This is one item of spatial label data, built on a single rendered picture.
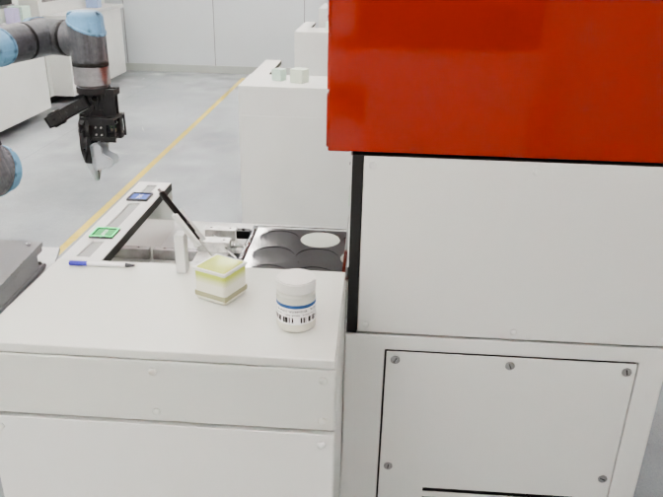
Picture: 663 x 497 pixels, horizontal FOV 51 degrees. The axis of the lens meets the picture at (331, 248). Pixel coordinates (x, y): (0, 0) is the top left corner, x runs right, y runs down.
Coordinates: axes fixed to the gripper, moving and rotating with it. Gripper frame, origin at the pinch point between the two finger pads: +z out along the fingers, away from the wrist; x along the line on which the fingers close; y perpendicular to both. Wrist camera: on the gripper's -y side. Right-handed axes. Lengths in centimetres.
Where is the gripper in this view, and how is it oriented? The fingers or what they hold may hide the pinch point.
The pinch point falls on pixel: (94, 175)
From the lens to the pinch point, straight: 167.1
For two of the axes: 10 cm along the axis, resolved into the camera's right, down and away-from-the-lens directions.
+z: -0.2, 9.2, 4.0
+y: 10.0, 0.5, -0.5
